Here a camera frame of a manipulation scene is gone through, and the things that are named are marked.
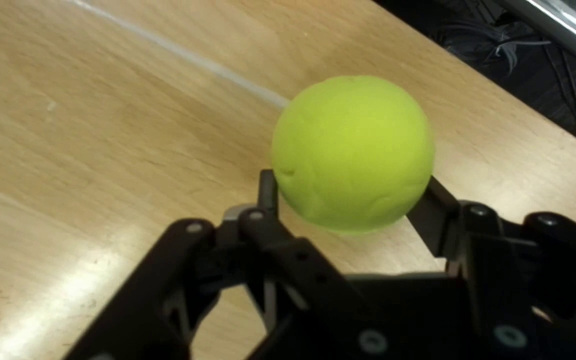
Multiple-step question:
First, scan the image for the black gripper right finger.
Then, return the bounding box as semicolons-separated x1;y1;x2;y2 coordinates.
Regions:
406;173;576;360

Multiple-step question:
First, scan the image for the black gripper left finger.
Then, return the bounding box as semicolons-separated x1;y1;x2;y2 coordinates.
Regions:
60;167;404;360

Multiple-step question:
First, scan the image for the yellow fuzzy ball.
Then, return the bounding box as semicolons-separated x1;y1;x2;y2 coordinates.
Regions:
270;74;436;234

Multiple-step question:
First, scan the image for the silver cart handle bar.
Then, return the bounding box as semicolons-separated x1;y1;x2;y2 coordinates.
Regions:
499;0;576;71

